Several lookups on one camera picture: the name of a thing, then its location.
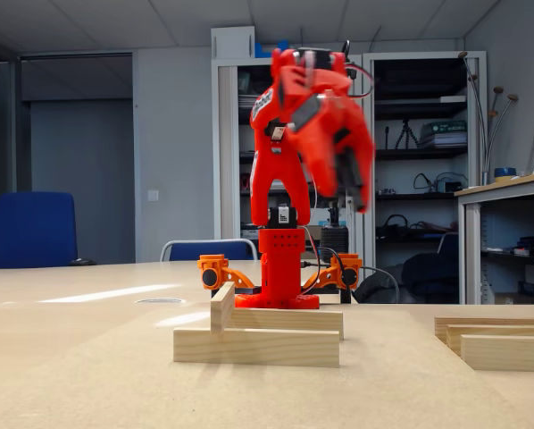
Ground blue chair grey frame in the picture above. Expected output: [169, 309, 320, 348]
[159, 238, 260, 263]

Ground large blue office chair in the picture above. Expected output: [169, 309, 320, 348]
[0, 191, 79, 270]

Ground grey metal shelf cabinet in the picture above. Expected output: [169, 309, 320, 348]
[211, 54, 365, 268]
[363, 50, 488, 305]

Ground chrome stalk lamp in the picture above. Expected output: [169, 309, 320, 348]
[456, 51, 521, 187]

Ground black flexible tripod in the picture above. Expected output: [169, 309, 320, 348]
[394, 118, 422, 151]

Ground dark blue office chair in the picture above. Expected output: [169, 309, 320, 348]
[436, 231, 461, 269]

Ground black jacket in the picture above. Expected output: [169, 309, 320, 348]
[353, 252, 461, 305]

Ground black plug cable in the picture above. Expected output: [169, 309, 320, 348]
[300, 247, 353, 291]

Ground white box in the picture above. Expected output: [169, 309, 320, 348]
[211, 25, 256, 60]

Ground grey workbench wooden top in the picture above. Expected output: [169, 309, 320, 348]
[454, 171, 534, 306]

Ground blue plastic box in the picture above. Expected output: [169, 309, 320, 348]
[254, 39, 290, 59]

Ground grey power cable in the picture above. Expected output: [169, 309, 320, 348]
[360, 265, 401, 305]

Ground black camera stand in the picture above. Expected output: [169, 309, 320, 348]
[320, 39, 358, 265]

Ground white cable grommet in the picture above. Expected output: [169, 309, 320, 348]
[133, 297, 188, 306]

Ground stack of books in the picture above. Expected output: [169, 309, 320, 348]
[419, 119, 469, 149]

